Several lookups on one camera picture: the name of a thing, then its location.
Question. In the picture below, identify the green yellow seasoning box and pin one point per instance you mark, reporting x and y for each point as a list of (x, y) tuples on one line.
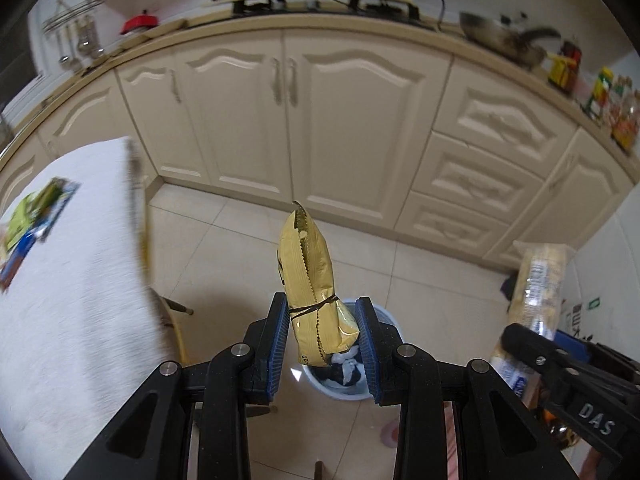
[(600, 92)]

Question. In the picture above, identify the dark sauce bottle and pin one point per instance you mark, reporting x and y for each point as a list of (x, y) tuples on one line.
[(571, 52)]

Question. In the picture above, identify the black gas stove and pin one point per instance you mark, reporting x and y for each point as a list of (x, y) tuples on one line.
[(385, 9)]

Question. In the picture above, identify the beige kitchen countertop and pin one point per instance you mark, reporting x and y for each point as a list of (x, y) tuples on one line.
[(350, 22)]

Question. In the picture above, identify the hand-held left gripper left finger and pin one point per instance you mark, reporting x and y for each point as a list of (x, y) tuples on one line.
[(277, 350)]

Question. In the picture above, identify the dark food scraps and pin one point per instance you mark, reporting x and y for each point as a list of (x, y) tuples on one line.
[(350, 375)]

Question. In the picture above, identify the metal utensil rack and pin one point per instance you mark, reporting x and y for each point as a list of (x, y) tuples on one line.
[(75, 12)]

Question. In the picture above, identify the white rice bag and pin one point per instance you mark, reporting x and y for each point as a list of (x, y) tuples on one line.
[(582, 317)]

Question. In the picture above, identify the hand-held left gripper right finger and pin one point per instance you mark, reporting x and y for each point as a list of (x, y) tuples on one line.
[(370, 355)]

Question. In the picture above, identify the yellow red seasoning packet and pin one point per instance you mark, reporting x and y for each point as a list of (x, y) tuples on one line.
[(562, 75)]

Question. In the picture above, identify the hanging metal ladle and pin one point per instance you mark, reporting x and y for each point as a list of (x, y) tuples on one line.
[(84, 35), (62, 50)]

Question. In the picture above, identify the cream cabinet drawer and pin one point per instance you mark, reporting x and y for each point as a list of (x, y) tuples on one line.
[(475, 180), (445, 225), (500, 115)]

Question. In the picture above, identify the light blue waste bin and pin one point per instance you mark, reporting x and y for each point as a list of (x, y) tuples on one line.
[(345, 392)]

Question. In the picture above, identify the black cloth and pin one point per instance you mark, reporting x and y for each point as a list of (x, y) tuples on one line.
[(510, 287)]

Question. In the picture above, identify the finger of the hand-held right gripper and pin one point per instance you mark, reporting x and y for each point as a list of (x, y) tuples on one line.
[(535, 355), (575, 342)]

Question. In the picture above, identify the metal frying pan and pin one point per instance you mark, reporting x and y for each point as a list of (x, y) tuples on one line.
[(500, 37)]

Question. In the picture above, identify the white crumpled tissue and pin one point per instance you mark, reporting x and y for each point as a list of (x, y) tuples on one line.
[(342, 360)]

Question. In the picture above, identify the blue sausage packet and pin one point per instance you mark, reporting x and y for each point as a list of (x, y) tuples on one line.
[(22, 252)]

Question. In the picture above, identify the red pot lid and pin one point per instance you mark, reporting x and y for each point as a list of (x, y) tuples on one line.
[(141, 22)]

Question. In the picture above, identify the orange seasoning packet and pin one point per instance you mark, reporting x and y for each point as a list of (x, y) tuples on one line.
[(627, 132)]

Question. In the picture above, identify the green snack packet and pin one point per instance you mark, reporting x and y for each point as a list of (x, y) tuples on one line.
[(35, 210)]

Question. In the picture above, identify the cream cabinet door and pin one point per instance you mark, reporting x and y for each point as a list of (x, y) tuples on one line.
[(235, 130), (360, 135), (575, 195), (150, 125), (85, 110)]

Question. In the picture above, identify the gold foil snack packet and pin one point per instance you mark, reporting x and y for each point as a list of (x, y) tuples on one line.
[(310, 270)]

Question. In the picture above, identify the white towel-covered round table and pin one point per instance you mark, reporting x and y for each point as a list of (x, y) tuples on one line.
[(75, 335)]

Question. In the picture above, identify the person's right leg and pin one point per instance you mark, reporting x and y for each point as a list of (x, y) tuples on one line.
[(450, 440)]

